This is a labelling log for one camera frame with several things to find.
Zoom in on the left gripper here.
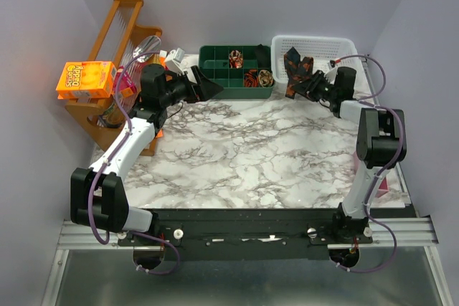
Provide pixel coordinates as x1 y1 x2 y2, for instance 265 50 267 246
160 65 223 107

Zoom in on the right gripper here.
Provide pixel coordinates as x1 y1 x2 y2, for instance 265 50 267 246
290 70 338 103

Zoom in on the black orange floral tie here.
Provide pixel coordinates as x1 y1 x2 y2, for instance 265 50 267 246
283 47 314 99

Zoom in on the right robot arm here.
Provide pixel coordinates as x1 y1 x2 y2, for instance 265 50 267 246
292 67 407 243

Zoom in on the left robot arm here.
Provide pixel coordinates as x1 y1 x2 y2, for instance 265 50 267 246
70 64 224 245

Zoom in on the rolled beige patterned tie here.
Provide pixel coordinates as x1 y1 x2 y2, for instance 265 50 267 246
257 70 274 87

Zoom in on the rolled red patterned tie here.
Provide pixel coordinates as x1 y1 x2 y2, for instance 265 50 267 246
228 49 244 69

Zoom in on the green divided organizer tray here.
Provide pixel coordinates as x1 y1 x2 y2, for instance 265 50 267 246
199 45 275 100

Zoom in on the small orange box upper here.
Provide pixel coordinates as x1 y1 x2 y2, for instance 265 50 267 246
152 50 168 67

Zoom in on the small orange box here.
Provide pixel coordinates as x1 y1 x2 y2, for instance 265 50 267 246
152 50 168 67
155 130 164 138

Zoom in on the rolled orange black tie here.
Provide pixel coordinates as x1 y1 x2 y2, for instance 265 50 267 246
243 69 259 87

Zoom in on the white plastic basket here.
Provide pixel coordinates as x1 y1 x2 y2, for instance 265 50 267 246
270 35 358 84

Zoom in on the metal scoop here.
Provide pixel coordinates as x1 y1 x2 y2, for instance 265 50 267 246
133 35 161 63

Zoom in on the small orange box lower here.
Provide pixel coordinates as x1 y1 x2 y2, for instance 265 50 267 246
155 130 164 138

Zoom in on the pink small box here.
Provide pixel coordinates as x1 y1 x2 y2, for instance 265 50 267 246
112 66 137 98

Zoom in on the wooden rack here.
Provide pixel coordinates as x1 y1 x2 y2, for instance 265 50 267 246
65 0 162 151

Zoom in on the tin can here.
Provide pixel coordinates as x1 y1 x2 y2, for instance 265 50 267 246
98 100 125 128

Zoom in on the orange snack box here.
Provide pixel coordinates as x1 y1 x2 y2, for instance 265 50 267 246
55 61 117 100

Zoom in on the pink tray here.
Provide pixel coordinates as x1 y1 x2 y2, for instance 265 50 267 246
353 152 389 199

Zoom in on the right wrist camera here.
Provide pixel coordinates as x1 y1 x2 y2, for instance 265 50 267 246
324 59 341 84

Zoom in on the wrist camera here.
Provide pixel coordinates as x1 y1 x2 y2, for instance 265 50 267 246
164 48 185 75
324 59 341 84

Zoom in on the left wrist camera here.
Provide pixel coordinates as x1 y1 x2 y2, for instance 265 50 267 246
164 48 185 75

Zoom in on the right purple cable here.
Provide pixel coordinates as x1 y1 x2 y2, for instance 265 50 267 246
335 54 399 274

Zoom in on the purple cable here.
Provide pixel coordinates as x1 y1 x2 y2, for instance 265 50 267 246
87 50 181 275
335 54 399 274

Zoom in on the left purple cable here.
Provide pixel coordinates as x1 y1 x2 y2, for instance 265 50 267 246
87 50 181 275

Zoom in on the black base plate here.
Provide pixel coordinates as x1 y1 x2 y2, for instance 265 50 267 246
118 208 374 262

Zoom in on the aluminium rail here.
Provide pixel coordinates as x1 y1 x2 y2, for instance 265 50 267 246
57 218 438 250

